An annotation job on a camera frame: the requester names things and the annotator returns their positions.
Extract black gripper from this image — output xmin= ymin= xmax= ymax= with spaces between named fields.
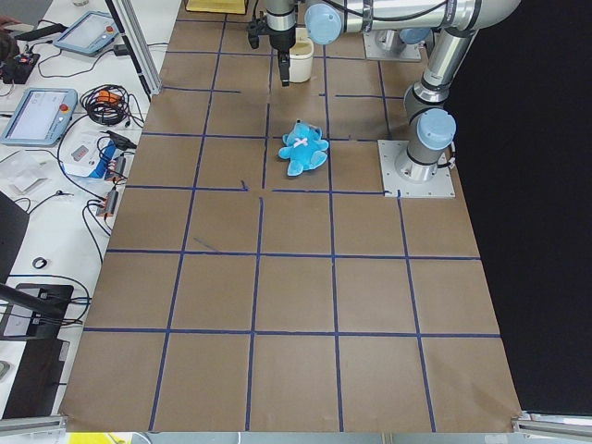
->
xmin=269 ymin=27 xmax=295 ymax=87

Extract white trash can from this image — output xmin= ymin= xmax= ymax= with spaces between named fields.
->
xmin=290 ymin=28 xmax=315 ymax=83

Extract blue plush teddy bear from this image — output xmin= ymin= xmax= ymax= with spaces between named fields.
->
xmin=278 ymin=120 xmax=329 ymax=177

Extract upper teach pendant tablet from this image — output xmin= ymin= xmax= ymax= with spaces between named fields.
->
xmin=53 ymin=11 xmax=119 ymax=56

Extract teach pendant tablet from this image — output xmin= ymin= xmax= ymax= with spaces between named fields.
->
xmin=53 ymin=11 xmax=119 ymax=56
xmin=1 ymin=88 xmax=78 ymax=147

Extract white blue box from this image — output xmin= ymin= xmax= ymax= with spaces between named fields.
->
xmin=59 ymin=131 xmax=117 ymax=179

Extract lower teach pendant tablet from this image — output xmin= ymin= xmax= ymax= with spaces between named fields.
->
xmin=1 ymin=88 xmax=78 ymax=147

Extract black monitor stand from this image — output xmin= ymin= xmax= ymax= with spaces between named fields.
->
xmin=1 ymin=283 xmax=73 ymax=419

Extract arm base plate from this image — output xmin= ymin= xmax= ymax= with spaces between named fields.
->
xmin=377 ymin=140 xmax=455 ymax=199
xmin=364 ymin=30 xmax=422 ymax=63

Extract aluminium frame post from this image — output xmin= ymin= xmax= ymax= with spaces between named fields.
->
xmin=105 ymin=0 xmax=162 ymax=101

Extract coiled black cables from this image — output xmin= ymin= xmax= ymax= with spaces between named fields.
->
xmin=79 ymin=83 xmax=144 ymax=135

